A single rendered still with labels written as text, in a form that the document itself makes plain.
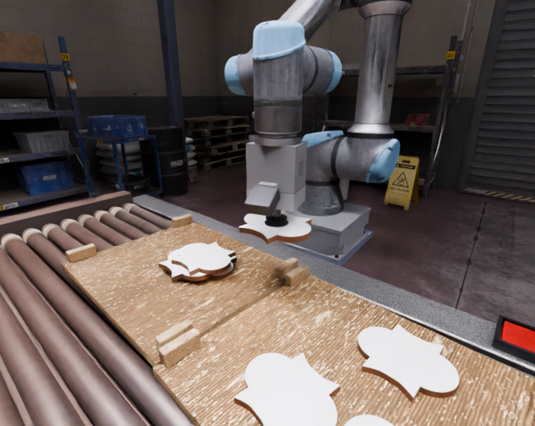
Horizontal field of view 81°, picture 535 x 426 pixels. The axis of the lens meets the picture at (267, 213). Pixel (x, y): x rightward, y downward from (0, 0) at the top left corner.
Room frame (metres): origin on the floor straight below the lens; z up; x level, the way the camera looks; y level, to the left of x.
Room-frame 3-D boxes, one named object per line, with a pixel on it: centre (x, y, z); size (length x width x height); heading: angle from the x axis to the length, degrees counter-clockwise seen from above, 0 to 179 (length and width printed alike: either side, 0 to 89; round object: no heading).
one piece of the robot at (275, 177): (0.49, -0.01, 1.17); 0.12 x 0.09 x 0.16; 157
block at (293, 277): (0.55, -0.06, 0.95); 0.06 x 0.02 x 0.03; 136
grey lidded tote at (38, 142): (3.91, 2.75, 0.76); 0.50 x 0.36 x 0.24; 149
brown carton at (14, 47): (3.85, 2.80, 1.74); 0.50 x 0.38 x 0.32; 143
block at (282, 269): (0.57, -0.04, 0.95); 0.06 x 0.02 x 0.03; 138
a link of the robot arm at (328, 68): (0.61, -0.06, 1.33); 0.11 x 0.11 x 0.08; 53
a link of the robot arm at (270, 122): (0.52, -0.01, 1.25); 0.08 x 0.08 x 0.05
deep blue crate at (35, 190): (3.88, 2.83, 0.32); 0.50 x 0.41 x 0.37; 139
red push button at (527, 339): (0.39, -0.41, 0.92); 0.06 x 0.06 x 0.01; 50
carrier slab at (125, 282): (0.61, 0.19, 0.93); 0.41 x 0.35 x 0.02; 48
